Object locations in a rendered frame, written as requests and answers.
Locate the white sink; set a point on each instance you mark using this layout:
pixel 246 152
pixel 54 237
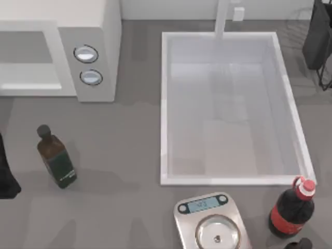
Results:
pixel 228 109

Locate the round microwave knob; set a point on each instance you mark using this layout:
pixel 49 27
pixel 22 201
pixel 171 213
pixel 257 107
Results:
pixel 91 77
pixel 85 53

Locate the silver kitchen scale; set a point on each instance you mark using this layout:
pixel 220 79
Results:
pixel 211 223

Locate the dark green glass bottle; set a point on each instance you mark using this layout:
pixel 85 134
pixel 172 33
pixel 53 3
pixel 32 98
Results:
pixel 57 159

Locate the tall white tap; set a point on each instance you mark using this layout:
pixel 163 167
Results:
pixel 221 18

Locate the pale microwave oven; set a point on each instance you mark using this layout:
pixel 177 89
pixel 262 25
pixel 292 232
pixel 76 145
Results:
pixel 28 66

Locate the dark bottle with red label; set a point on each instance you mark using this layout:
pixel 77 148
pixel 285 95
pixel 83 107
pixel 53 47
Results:
pixel 291 210

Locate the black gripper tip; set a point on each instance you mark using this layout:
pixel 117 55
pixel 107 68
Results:
pixel 6 173

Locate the black folding stand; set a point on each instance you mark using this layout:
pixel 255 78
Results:
pixel 317 39

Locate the white wall socket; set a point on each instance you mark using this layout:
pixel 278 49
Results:
pixel 238 13

